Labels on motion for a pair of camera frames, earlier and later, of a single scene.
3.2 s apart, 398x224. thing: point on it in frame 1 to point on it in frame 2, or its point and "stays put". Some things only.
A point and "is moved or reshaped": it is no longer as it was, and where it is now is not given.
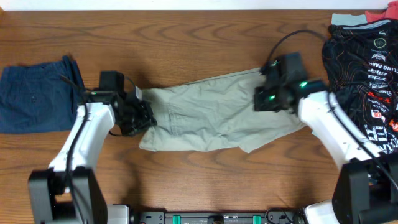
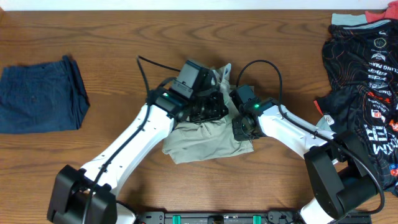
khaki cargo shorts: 215,112 is moved or reshaped
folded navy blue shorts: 40,98 stays put
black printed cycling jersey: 360,66 stays put
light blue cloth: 348,18 stays put
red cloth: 391,12 stays put
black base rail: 273,216 stays put
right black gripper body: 268,99 to 240,133
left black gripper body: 136,117 to 203,109
